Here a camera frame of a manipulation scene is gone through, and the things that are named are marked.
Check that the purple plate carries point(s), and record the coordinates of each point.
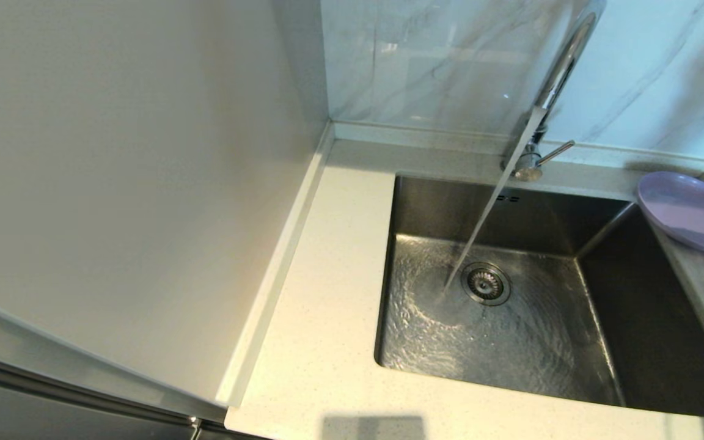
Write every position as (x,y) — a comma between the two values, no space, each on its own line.
(691,214)

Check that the stainless steel sink basin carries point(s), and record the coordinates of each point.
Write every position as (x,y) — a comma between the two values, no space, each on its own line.
(511,348)

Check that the round metal drain strainer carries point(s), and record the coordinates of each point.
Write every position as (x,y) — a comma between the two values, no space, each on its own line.
(486,284)

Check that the running tap water stream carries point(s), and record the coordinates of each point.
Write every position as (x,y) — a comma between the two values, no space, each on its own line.
(498,189)

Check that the white tall cabinet side panel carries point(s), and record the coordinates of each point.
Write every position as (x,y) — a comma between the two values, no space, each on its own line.
(144,183)

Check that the chrome gooseneck faucet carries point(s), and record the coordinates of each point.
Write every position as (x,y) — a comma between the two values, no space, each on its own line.
(563,67)

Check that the stainless steel appliance front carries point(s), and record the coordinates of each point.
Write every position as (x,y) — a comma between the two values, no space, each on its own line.
(52,415)

